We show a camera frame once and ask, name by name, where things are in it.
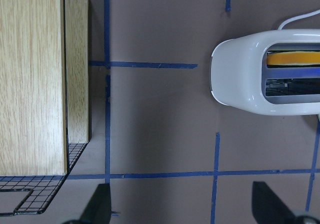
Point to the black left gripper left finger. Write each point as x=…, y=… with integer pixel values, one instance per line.
x=98, y=209

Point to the bread slice in toaster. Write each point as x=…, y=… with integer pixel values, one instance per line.
x=293, y=58

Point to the lower wooden shelf board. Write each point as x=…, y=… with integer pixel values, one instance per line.
x=77, y=72

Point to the large wooden shelf board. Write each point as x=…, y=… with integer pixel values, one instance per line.
x=33, y=124

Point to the white two-slot toaster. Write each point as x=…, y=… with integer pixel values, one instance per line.
x=237, y=75

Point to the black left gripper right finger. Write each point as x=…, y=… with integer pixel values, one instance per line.
x=268, y=208

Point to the black wire rack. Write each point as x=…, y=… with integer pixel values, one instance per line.
x=34, y=193

